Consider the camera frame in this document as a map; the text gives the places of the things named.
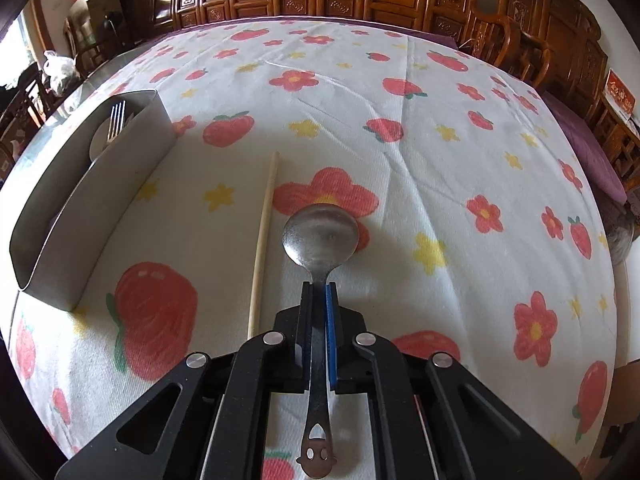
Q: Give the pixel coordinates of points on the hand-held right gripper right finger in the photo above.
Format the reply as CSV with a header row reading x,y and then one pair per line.
x,y
331,350

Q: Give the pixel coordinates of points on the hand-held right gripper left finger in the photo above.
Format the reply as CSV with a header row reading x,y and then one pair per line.
x,y
304,350

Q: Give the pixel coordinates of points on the metal spoon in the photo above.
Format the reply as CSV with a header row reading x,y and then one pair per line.
x,y
320,235

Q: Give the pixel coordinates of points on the stainless steel utensil holder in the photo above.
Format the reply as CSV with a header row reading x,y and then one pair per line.
x,y
100,220

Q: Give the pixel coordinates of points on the cream plastic ladle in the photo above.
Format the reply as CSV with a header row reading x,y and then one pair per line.
x,y
97,142

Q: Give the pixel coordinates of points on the metal fork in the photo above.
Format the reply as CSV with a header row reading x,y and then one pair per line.
x,y
116,120

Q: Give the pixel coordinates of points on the light wooden chopstick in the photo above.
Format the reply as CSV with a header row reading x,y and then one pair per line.
x,y
262,240

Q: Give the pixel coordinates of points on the strawberry flower printed tablecloth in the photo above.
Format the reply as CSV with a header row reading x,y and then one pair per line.
x,y
400,170

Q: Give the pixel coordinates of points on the clear plastic bag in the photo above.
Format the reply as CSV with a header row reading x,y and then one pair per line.
x,y
622,242

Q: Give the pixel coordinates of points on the dark wooden chair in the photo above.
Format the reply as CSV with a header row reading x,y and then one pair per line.
x,y
22,115

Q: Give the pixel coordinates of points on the white plastic bag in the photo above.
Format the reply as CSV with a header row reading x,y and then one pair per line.
x,y
60,71

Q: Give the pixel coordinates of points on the red calendar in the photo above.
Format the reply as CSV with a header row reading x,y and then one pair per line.
x,y
620,95

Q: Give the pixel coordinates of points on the carved wooden armchair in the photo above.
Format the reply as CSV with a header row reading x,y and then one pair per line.
x,y
560,35

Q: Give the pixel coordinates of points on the cardboard box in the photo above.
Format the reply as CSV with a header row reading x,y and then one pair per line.
x,y
102,5

